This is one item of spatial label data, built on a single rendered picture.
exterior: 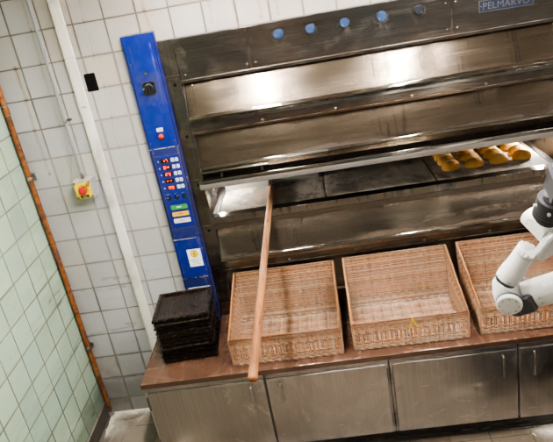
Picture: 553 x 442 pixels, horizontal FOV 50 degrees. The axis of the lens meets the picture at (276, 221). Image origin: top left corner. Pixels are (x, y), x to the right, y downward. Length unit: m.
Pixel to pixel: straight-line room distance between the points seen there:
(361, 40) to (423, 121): 0.50
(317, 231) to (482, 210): 0.86
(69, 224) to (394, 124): 1.77
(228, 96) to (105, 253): 1.11
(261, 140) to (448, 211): 1.04
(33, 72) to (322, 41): 1.39
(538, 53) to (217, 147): 1.59
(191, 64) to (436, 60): 1.16
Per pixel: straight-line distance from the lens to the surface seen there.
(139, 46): 2.98
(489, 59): 3.06
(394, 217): 3.20
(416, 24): 2.98
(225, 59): 2.96
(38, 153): 3.29
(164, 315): 3.10
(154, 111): 3.02
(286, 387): 3.02
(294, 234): 3.19
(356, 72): 2.96
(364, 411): 3.13
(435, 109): 3.07
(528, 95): 3.18
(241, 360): 3.00
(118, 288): 3.48
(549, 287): 1.98
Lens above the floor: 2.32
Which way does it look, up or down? 23 degrees down
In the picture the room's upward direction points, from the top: 10 degrees counter-clockwise
